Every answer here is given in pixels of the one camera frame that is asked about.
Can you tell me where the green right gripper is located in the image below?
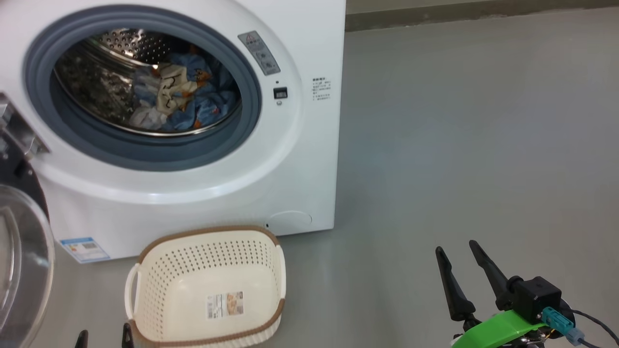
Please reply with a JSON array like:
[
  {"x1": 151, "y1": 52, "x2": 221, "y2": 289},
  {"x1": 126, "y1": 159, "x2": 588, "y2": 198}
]
[{"x1": 435, "y1": 240, "x2": 549, "y2": 348}]

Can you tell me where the black-rimmed glass washer door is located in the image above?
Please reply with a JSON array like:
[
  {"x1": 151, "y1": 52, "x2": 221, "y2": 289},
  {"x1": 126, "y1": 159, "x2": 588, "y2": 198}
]
[{"x1": 0, "y1": 145, "x2": 55, "y2": 348}]

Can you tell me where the blue patterned cloth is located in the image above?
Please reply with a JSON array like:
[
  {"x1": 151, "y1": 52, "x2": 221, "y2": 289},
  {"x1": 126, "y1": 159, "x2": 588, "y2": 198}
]
[{"x1": 131, "y1": 48, "x2": 238, "y2": 133}]

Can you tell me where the white front-load washing machine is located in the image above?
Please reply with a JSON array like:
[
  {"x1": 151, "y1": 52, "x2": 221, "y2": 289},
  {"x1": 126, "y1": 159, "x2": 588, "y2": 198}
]
[{"x1": 0, "y1": 0, "x2": 347, "y2": 264}]

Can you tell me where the metal door hinge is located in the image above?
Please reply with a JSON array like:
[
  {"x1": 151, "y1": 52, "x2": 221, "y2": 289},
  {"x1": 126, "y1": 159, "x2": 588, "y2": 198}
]
[{"x1": 0, "y1": 93, "x2": 50, "y2": 160}]

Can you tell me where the stainless steel washing machine drum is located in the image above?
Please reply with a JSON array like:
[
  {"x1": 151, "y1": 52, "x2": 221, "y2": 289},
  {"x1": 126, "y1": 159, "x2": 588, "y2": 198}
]
[{"x1": 52, "y1": 28, "x2": 242, "y2": 137}]

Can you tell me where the cream perforated laundry basket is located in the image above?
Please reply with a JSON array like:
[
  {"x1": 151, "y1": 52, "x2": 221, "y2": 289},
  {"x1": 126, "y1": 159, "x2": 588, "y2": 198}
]
[{"x1": 125, "y1": 225, "x2": 287, "y2": 348}]

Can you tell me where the blue energy label sticker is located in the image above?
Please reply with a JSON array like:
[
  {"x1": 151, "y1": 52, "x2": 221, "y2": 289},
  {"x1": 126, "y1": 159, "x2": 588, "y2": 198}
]
[{"x1": 59, "y1": 236, "x2": 111, "y2": 264}]

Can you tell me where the basket product label sticker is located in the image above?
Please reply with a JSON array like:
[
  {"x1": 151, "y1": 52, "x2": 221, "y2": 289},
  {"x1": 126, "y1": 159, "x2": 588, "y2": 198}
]
[{"x1": 207, "y1": 291, "x2": 244, "y2": 319}]

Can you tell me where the round white filter cover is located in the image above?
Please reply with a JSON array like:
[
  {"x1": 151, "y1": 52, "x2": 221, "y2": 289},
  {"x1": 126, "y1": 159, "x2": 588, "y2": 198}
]
[{"x1": 267, "y1": 211, "x2": 313, "y2": 236}]

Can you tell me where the small printed text sticker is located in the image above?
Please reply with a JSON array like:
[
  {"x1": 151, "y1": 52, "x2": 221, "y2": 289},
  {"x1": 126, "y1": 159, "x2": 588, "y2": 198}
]
[{"x1": 312, "y1": 77, "x2": 332, "y2": 101}]

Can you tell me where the grey warning sticker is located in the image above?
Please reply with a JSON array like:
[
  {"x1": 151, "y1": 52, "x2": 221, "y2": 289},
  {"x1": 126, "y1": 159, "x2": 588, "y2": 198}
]
[{"x1": 237, "y1": 31, "x2": 281, "y2": 76}]

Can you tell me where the teal right camera cable connector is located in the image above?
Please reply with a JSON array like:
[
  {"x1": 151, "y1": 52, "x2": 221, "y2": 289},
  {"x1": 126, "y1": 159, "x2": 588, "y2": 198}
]
[{"x1": 542, "y1": 307, "x2": 586, "y2": 346}]

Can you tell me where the black right camera cable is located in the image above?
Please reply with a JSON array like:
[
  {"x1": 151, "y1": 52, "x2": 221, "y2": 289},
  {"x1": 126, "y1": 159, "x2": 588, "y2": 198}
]
[{"x1": 571, "y1": 309, "x2": 619, "y2": 348}]

